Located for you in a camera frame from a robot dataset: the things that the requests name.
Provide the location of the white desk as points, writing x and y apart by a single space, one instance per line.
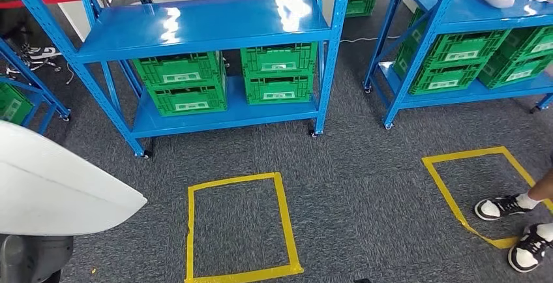
69 15

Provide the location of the black white striped sneaker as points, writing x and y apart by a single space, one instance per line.
43 53

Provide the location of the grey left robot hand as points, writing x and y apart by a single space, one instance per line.
30 259

